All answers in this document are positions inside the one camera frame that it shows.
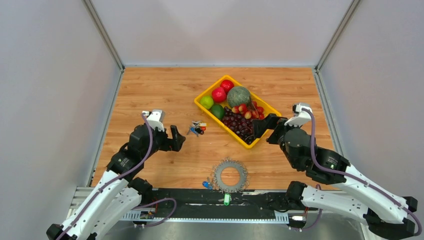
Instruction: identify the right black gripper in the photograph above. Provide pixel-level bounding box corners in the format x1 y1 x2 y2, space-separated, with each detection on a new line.
250 113 302 170

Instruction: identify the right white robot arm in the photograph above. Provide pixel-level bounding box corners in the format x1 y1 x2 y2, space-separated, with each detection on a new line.
253 114 423 240

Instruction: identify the blue capped key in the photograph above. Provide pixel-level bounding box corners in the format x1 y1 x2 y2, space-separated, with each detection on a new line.
202 177 214 190

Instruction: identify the red pomegranate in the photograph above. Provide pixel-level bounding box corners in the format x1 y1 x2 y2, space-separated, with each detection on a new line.
211 87 227 103

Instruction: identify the red apple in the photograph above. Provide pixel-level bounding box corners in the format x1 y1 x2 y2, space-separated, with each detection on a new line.
220 79 235 94

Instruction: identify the green netted melon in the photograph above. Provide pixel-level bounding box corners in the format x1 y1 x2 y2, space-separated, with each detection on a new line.
226 86 252 108

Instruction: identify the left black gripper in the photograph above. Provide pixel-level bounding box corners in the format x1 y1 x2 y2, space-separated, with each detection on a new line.
141 123 186 160

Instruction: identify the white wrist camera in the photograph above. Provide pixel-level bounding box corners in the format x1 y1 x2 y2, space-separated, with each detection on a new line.
284 102 313 127
141 109 165 132

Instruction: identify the green capped key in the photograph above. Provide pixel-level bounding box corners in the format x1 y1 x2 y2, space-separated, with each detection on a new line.
223 193 232 206

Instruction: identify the purple grape bunch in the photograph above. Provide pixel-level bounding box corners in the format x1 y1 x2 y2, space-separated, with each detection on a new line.
221 106 255 145

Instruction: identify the purple cable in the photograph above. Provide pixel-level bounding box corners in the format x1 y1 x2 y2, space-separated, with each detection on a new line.
288 107 423 237
54 112 178 240

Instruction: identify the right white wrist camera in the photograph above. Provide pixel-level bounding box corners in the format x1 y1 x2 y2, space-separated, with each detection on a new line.
284 102 313 127

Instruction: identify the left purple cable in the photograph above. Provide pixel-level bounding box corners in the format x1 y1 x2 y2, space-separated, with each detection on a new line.
54 112 178 240

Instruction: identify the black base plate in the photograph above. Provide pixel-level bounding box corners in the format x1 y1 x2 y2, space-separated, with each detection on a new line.
142 188 306 220

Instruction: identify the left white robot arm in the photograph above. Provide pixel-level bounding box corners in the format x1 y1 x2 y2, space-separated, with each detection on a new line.
46 124 186 240

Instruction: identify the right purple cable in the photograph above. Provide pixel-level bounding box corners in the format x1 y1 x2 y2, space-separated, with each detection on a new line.
288 107 423 237

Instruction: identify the light green apple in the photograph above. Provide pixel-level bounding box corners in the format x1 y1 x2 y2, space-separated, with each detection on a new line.
199 95 214 110

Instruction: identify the dark green lime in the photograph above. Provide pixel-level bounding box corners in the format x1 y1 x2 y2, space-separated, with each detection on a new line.
209 104 225 121

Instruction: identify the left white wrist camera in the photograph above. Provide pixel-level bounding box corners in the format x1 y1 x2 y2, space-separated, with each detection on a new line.
141 109 165 132

